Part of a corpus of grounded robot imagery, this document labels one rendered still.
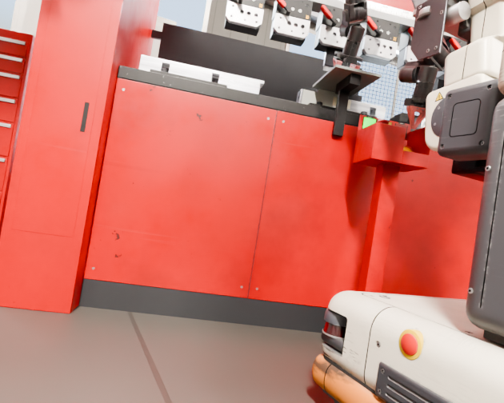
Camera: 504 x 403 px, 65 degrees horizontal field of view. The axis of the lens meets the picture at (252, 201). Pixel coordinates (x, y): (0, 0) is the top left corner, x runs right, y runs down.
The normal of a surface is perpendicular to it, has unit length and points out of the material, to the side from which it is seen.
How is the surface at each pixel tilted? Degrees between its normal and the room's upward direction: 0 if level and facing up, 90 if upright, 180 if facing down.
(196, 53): 90
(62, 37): 90
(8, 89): 90
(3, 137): 90
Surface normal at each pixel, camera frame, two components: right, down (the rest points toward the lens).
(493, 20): -0.90, -0.15
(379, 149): 0.13, 0.00
